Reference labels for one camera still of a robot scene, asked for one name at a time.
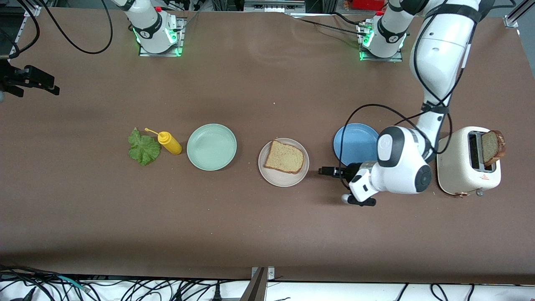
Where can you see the silver metal bracket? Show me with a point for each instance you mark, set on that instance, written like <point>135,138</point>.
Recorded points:
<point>271,274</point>

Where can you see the aluminium frame profile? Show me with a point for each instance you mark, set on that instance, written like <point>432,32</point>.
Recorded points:
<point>518,19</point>

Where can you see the blue plate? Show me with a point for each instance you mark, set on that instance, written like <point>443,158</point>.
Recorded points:
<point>357,144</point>

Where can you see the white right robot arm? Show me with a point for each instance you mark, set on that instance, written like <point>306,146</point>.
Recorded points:
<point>150,25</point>

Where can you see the white two-slot toaster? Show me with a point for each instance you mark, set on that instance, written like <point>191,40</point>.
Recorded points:
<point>459,167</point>

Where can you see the mint green plate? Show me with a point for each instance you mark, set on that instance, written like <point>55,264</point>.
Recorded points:
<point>211,147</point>

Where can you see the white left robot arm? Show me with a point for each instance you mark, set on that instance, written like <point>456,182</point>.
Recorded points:
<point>439,54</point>

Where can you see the yellow squeeze sauce bottle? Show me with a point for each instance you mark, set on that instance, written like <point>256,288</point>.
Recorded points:
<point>170,144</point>

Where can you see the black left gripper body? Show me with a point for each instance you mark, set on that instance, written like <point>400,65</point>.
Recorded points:
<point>352,170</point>

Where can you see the black power plug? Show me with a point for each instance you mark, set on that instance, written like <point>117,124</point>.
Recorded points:
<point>217,294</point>

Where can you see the dark metal bar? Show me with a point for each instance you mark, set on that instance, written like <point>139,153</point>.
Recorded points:
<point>255,288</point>

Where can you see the aluminium corner bracket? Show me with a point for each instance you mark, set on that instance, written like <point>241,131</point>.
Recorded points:
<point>33,10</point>

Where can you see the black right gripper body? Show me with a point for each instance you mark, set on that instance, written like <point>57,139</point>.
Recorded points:
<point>16,78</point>

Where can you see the grey metal device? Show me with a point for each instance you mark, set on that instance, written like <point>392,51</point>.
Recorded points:
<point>273,5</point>

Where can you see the brown toasted bread slice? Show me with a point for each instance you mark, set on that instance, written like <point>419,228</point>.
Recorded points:
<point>493,146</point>
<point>284,158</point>

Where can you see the red box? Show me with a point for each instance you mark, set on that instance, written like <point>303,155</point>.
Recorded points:
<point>365,4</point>

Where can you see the beige plate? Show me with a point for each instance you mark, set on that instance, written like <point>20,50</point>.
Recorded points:
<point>278,179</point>

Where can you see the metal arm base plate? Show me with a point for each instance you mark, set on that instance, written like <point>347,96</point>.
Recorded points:
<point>361,56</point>
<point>182,37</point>

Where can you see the green lettuce leaf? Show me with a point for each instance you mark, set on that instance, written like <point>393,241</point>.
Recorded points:
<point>144,150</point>

